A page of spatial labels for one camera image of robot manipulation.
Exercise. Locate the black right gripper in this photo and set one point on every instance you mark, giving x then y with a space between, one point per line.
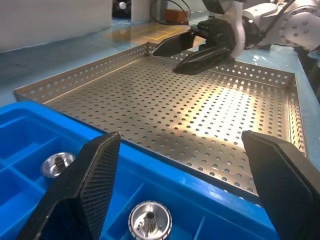
215 32

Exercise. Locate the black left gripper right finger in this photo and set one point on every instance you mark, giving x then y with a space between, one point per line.
282 190

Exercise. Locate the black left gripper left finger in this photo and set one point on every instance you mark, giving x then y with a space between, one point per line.
95 190

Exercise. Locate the perforated steel tray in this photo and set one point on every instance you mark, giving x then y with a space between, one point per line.
175 112

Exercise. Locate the blue plastic divided tray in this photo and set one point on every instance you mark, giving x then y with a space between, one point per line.
175 195

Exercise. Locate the brown box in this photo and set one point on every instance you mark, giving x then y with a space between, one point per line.
176 16

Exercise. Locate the metal roller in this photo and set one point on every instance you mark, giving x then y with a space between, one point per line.
53 166
140 217

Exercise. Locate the white round knob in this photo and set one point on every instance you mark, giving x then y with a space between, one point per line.
122 5

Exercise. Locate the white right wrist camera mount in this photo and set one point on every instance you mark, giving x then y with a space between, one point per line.
237 30

